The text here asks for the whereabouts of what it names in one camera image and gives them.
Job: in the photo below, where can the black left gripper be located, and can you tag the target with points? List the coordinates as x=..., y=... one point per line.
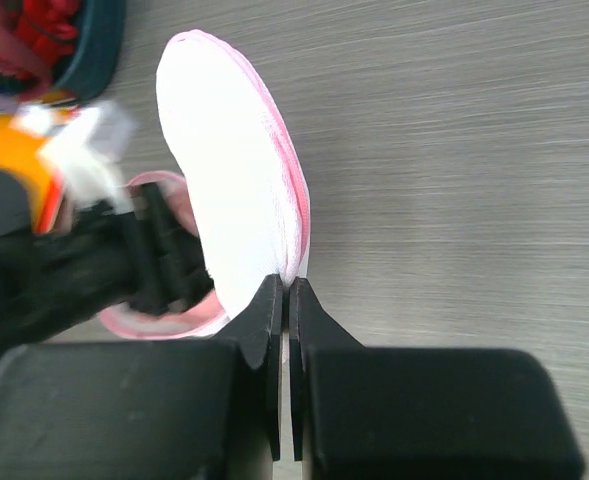
x=52, y=282

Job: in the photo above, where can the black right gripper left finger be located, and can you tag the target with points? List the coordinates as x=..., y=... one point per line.
x=186, y=409

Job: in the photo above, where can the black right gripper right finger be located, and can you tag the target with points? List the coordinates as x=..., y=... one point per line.
x=364, y=412

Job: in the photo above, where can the white mesh laundry bag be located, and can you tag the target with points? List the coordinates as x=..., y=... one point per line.
x=249, y=197

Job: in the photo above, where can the teal plastic laundry basket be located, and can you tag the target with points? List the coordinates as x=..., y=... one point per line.
x=86, y=74

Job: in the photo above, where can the dark red garment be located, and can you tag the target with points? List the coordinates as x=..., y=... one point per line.
x=34, y=37

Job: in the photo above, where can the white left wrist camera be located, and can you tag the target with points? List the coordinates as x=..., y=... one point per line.
x=84, y=150

